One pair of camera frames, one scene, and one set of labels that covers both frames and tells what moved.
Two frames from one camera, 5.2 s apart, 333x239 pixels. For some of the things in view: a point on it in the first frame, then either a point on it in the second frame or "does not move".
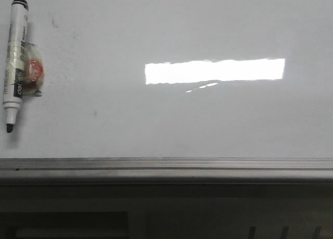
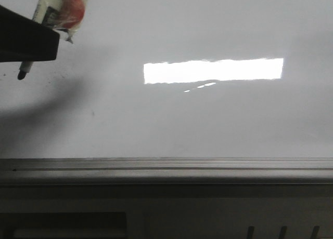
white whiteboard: [175, 74] does not move
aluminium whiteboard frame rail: [169, 171] does not move
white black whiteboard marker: [15, 69] → [46, 14]
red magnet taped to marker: [33, 64] → [72, 11]
